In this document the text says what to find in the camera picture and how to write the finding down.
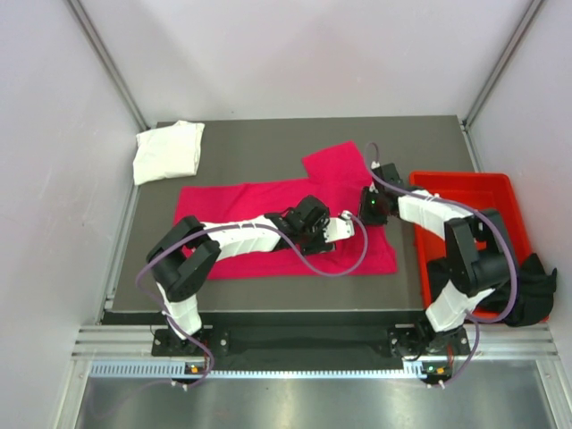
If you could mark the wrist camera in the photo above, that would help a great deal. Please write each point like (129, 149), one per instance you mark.
(386, 177)
(339, 228)

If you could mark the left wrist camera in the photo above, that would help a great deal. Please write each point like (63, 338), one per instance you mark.
(339, 228)

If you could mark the folded white t-shirt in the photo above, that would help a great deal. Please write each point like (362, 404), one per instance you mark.
(169, 152)

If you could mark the black t-shirt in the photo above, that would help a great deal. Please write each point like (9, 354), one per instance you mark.
(535, 295)

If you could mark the slotted grey cable duct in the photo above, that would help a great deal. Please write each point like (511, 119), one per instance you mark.
(182, 371)

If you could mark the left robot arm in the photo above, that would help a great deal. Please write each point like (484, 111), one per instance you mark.
(187, 254)

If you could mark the right aluminium frame post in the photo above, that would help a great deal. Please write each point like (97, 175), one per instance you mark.
(510, 48)

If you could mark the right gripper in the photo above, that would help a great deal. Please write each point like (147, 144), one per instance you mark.
(364, 215)

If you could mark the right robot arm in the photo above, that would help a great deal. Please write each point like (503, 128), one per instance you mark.
(478, 251)

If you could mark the aluminium frame post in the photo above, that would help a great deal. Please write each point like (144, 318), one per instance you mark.
(510, 48)
(90, 32)

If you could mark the red plastic bin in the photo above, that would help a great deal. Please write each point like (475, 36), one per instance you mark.
(480, 191)

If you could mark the left aluminium frame post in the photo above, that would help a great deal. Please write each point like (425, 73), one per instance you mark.
(90, 32)

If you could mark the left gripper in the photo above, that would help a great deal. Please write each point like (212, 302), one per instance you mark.
(319, 245)

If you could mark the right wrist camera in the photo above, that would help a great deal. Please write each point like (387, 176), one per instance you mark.
(386, 177)

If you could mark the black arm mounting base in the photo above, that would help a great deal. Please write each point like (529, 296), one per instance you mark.
(306, 347)

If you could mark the pink t-shirt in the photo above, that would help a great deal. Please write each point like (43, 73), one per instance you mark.
(336, 176)

